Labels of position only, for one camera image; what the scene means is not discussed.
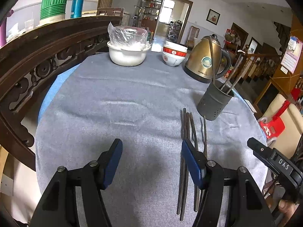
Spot framed wall picture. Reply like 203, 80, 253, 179
206, 9, 220, 25

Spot brass electric kettle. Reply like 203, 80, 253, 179
184, 34, 232, 84

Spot grey perforated utensil holder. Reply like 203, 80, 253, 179
197, 80, 235, 121

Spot red plastic stool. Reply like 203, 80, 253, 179
258, 100, 290, 147

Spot dark metal chopstick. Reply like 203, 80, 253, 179
209, 35, 215, 84

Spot wall calendar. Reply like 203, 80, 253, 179
281, 36, 302, 74

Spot dark chopstick on cloth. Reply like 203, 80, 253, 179
177, 108, 188, 221
190, 113, 200, 212
180, 109, 190, 221
199, 115, 209, 206

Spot white pot with bagged bowl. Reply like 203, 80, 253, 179
107, 23, 151, 67

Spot blue thermos bottle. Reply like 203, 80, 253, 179
70, 0, 84, 19

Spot grey table cloth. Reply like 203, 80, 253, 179
35, 52, 267, 226

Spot red white stacked bowls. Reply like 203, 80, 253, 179
162, 40, 187, 67

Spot green thermos flask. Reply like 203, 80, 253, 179
38, 0, 67, 26

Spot wooden chair at wall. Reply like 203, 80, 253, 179
185, 26, 200, 48

